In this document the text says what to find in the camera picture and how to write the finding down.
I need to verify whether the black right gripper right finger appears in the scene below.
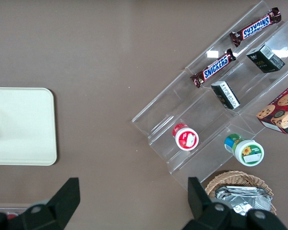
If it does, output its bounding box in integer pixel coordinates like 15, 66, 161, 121
182, 177, 287, 230

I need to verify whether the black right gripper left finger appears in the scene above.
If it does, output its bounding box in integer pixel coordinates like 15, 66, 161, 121
0, 177, 81, 230

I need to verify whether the light tan wicker basket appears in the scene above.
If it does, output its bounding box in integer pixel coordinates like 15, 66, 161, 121
204, 170, 278, 216

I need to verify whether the beige plastic tray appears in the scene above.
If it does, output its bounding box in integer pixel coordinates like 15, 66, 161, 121
0, 87, 58, 166

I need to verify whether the silver foil container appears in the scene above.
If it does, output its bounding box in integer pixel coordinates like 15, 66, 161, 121
215, 184, 272, 218

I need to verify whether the clear acrylic bottle rack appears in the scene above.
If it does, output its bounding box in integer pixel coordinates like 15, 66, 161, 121
0, 203, 31, 215

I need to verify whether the red lidded snack cup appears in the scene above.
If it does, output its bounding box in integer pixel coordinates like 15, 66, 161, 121
172, 123, 199, 151

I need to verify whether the green lidded snack cup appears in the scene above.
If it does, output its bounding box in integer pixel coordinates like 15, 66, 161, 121
224, 133, 265, 167

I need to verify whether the clear acrylic step stand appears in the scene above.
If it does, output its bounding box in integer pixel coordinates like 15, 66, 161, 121
131, 0, 288, 192

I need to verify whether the small black carton box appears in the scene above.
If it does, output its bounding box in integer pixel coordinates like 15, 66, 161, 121
210, 80, 241, 110
246, 44, 286, 74

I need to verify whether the red plaid cookie box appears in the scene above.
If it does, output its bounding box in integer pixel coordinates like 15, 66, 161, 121
256, 81, 288, 136

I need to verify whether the brown Snickers bar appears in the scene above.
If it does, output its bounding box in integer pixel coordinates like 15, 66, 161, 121
229, 7, 282, 47
190, 48, 237, 89

